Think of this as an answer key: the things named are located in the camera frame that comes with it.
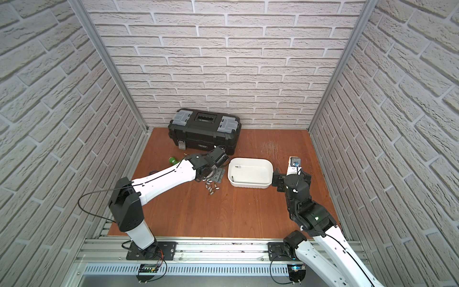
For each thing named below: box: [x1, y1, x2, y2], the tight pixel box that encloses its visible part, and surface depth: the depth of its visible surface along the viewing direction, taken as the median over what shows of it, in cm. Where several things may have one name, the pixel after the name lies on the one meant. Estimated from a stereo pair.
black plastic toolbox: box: [167, 108, 243, 156], surface depth 101 cm
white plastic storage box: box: [227, 157, 274, 189], surface depth 99 cm
